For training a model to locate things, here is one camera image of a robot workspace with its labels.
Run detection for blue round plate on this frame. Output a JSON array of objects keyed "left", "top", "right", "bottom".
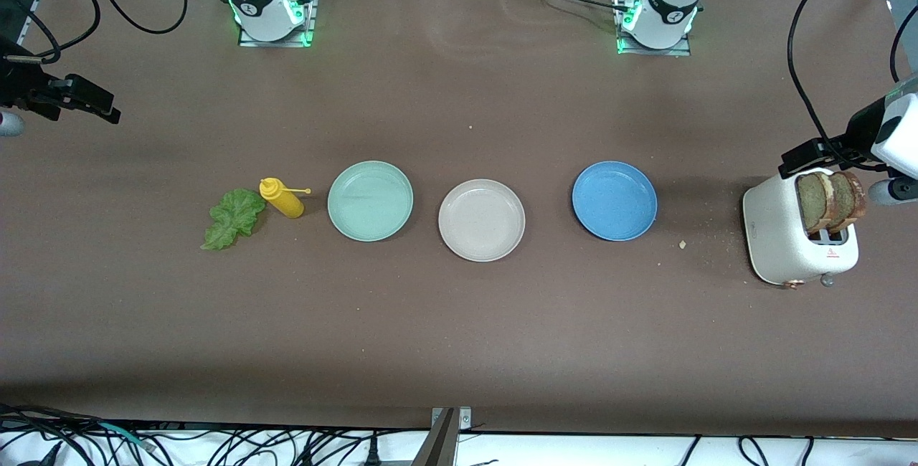
[{"left": 572, "top": 161, "right": 658, "bottom": 242}]

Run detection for white two-slot toaster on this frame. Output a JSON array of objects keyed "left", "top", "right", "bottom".
[{"left": 743, "top": 167, "right": 859, "bottom": 289}]

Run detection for yellow squeeze bottle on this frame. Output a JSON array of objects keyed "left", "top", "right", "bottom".
[{"left": 259, "top": 177, "right": 312, "bottom": 219}]

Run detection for brown-crusted bread slice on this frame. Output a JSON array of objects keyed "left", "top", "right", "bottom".
[
  {"left": 796, "top": 171, "right": 836, "bottom": 232},
  {"left": 831, "top": 171, "right": 867, "bottom": 230}
]

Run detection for green lettuce leaf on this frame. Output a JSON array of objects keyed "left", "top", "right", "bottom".
[{"left": 200, "top": 188, "right": 267, "bottom": 252}]

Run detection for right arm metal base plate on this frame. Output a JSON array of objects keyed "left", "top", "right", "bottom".
[{"left": 239, "top": 0, "right": 316, "bottom": 48}]

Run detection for beige round plate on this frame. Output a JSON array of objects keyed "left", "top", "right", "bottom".
[{"left": 438, "top": 179, "right": 526, "bottom": 262}]

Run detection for aluminium frame post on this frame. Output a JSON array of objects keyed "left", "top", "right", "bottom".
[{"left": 410, "top": 407, "right": 461, "bottom": 466}]

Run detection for teal floor cable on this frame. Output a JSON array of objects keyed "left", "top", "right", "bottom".
[{"left": 97, "top": 419, "right": 157, "bottom": 452}]

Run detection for mint green round plate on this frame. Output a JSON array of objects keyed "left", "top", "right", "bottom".
[{"left": 327, "top": 160, "right": 415, "bottom": 242}]

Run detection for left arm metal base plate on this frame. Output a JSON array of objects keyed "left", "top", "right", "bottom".
[{"left": 617, "top": 0, "right": 692, "bottom": 57}]

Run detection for silver post bracket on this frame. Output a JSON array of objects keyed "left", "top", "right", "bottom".
[{"left": 432, "top": 406, "right": 473, "bottom": 431}]

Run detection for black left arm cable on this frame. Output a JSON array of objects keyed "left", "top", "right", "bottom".
[{"left": 787, "top": 0, "right": 918, "bottom": 166}]

